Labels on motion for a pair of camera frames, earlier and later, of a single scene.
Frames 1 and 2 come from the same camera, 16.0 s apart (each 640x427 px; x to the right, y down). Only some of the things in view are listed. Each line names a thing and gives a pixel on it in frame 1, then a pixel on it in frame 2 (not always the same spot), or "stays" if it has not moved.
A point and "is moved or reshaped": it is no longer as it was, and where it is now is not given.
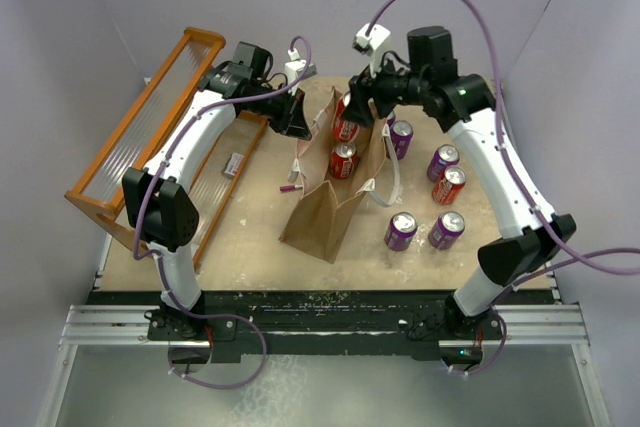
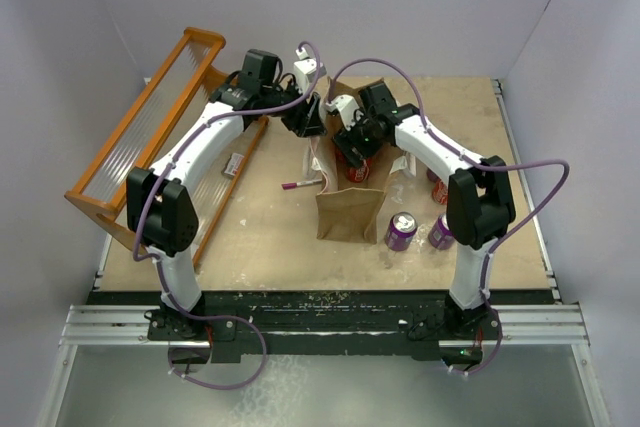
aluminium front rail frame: x=111 y=321 stays
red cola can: x=343 y=130 is moved or reshaped
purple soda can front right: x=446 y=230 stays
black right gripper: x=358 y=108 to x=346 y=140
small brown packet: x=232 y=165 stays
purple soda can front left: x=400 y=231 stays
